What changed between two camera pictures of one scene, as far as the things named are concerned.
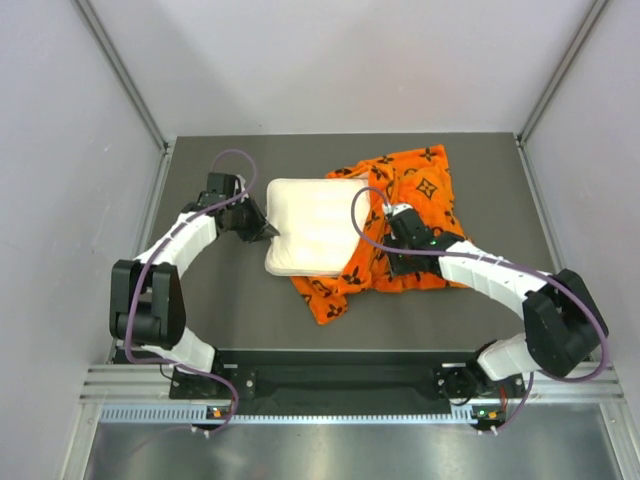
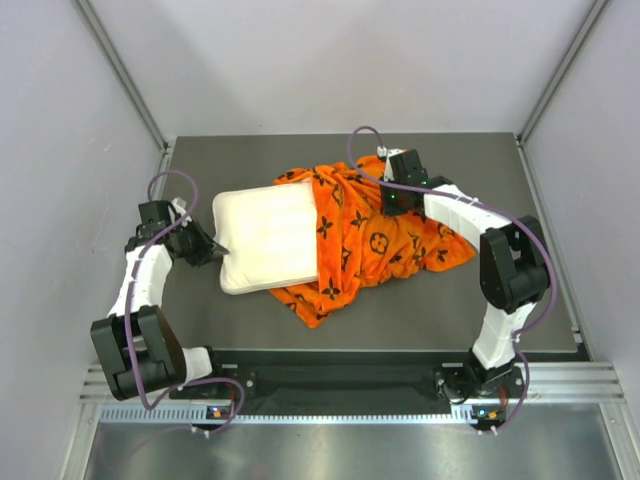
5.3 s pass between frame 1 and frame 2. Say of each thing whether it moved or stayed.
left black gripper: moved
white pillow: moved
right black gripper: moved
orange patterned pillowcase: moved
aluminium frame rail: stayed
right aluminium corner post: stayed
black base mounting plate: stayed
